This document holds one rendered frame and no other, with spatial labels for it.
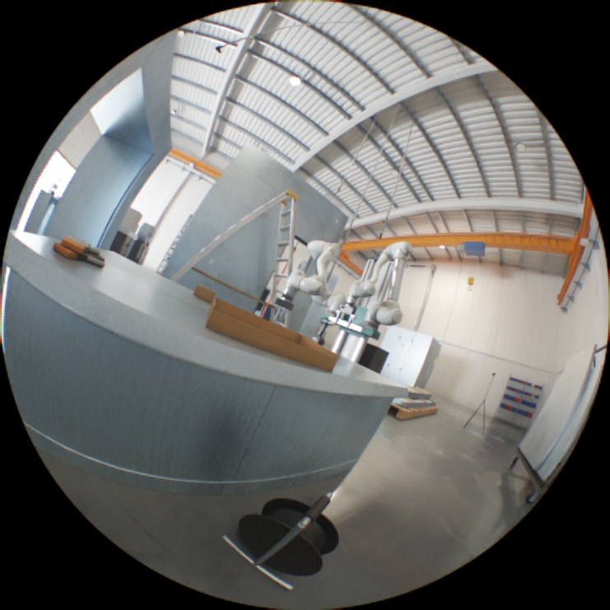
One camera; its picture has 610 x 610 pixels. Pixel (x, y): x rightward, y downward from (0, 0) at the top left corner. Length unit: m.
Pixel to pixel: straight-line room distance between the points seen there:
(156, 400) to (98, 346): 0.19
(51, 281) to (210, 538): 0.80
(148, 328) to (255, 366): 0.25
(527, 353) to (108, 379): 12.04
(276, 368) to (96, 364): 0.45
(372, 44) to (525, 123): 4.77
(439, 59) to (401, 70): 1.27
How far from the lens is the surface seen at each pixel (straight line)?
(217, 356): 0.43
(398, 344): 8.07
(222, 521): 0.87
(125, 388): 0.55
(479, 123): 7.94
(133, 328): 0.42
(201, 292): 1.10
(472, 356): 11.65
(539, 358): 11.89
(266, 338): 0.55
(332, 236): 4.09
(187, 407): 0.56
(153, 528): 0.81
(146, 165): 1.72
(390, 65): 7.58
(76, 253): 0.65
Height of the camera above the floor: 0.76
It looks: 5 degrees up
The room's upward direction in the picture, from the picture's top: 24 degrees clockwise
